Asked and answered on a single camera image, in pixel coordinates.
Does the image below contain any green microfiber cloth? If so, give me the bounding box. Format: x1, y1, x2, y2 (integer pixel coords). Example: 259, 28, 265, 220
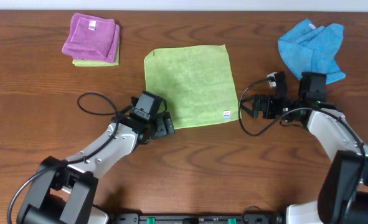
144, 45, 238, 129

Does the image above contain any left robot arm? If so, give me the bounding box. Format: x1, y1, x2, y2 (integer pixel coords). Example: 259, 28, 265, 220
16, 109, 175, 223

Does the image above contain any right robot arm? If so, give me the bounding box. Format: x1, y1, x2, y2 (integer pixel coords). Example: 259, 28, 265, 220
239, 72, 368, 223

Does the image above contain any blue crumpled cloth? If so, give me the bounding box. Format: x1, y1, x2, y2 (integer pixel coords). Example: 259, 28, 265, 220
278, 19, 346, 84

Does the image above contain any light green folded cloth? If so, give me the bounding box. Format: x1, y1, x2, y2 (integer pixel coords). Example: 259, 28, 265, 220
72, 47, 120, 67

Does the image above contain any purple folded cloth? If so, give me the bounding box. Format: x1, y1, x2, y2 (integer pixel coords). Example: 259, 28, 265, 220
62, 13, 120, 63

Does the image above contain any left black cable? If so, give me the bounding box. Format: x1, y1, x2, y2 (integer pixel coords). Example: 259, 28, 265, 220
6, 91, 134, 224

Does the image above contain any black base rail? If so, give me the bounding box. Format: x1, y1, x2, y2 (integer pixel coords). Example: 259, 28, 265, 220
110, 212, 276, 224

